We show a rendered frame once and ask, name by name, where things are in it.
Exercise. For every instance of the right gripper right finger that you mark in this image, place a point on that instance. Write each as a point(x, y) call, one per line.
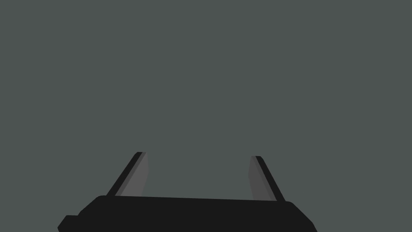
point(263, 182)

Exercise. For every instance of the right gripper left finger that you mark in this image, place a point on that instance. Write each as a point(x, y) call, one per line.
point(133, 178)

